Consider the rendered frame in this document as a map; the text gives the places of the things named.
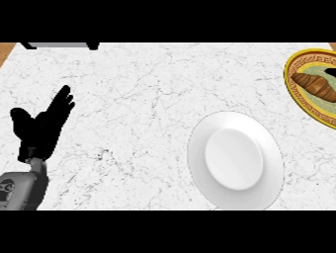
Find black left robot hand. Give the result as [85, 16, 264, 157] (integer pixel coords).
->
[9, 84, 77, 163]

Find brown croissant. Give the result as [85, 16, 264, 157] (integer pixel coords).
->
[290, 72, 336, 104]

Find yellow patterned plate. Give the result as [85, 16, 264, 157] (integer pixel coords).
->
[283, 47, 336, 134]

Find white plate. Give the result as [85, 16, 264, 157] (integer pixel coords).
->
[185, 111, 286, 211]

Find grey appliance with black feet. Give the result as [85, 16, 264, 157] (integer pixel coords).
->
[20, 42, 101, 51]

